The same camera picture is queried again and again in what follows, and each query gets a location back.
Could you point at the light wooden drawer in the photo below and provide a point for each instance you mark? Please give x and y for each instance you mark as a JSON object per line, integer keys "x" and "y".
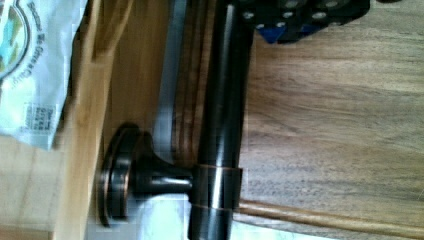
{"x": 115, "y": 78}

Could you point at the black metal drawer handle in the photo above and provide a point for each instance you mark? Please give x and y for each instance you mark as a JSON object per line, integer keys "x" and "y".
{"x": 133, "y": 172}

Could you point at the dark wooden cabinet front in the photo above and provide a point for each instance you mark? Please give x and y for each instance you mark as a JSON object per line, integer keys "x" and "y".
{"x": 333, "y": 131}

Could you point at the Deep River chips bag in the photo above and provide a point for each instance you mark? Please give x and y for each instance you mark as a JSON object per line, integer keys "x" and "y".
{"x": 35, "y": 57}

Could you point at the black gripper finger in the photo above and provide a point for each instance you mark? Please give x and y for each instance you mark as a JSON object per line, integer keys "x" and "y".
{"x": 288, "y": 21}

